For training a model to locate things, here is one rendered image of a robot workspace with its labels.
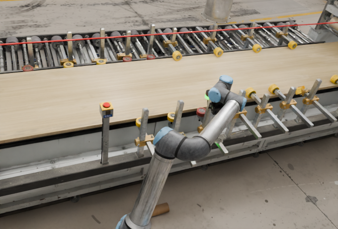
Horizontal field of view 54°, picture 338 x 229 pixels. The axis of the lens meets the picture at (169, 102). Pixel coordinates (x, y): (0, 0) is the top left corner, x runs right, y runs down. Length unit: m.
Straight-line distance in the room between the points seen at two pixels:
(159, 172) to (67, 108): 1.05
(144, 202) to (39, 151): 0.97
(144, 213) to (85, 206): 1.25
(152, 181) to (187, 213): 1.37
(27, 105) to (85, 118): 0.43
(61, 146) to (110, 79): 0.70
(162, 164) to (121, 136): 0.93
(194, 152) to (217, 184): 1.73
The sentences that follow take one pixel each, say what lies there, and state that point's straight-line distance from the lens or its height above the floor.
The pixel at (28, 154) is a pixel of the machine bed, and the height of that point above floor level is 0.70.
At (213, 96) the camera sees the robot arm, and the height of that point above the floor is 1.32.
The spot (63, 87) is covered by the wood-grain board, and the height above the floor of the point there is 0.90.
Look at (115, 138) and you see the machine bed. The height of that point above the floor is 0.71.
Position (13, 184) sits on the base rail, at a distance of 2.36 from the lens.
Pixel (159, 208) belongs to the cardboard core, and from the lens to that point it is 2.95.
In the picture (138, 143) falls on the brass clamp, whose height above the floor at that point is 0.85.
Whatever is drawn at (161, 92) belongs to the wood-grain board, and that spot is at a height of 0.90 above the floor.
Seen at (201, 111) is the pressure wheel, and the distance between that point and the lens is 2.59.
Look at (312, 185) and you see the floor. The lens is 3.75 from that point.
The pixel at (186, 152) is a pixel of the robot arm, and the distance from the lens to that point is 1.60.
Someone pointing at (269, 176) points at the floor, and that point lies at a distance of 3.60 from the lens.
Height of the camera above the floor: 2.54
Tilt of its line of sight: 39 degrees down
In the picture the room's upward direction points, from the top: 10 degrees clockwise
